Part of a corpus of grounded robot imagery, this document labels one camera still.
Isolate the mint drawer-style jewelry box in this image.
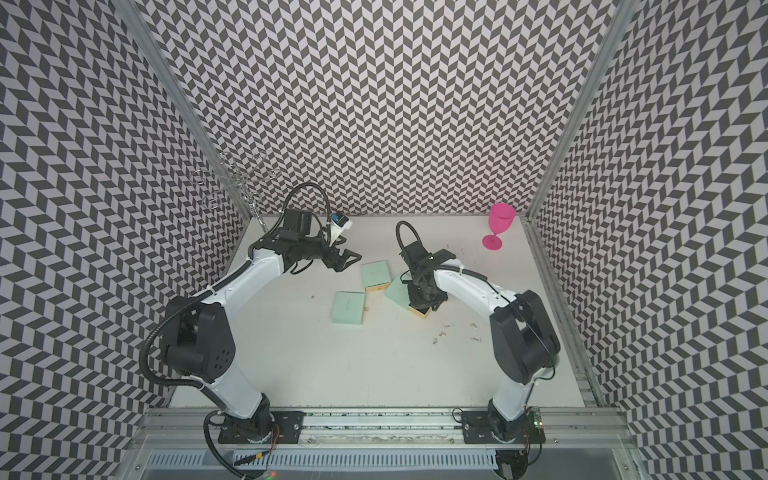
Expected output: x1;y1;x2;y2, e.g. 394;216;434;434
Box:
385;277;431;318

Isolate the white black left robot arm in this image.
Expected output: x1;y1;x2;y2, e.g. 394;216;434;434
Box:
159;209;361;421

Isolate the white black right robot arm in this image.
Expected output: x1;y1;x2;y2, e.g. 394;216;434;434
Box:
400;242;561;423

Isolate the mint box back middle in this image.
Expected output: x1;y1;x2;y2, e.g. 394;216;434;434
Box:
361;260;392;292

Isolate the mint box front left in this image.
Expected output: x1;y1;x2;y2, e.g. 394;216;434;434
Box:
331;291;366;325

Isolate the small earring front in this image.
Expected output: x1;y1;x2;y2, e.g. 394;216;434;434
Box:
431;324;455;345

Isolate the pink plastic wine glass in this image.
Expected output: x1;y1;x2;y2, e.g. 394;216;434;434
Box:
482;203;517;251

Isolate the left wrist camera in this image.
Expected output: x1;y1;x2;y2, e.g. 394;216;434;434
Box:
330;212;353;236

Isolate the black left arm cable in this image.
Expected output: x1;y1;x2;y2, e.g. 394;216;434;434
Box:
272;181;334;241

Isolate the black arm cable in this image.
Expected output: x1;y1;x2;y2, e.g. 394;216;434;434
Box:
394;220;424;259
272;181;334;241

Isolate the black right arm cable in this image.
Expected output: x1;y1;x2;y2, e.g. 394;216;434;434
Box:
394;220;424;259

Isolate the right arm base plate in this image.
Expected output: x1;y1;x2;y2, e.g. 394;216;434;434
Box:
457;408;546;445

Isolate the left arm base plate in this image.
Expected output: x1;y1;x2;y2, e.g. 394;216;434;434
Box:
218;410;305;445

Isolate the aluminium front rail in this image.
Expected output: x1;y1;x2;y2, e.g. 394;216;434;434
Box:
113;407;652;480

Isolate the aluminium left corner post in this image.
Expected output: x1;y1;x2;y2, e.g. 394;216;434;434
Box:
112;0;252;218

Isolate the aluminium corner post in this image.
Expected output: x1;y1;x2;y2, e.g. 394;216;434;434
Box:
112;0;252;218
525;0;641;223

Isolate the aluminium right corner post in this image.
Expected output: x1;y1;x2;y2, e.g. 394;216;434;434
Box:
525;0;641;223

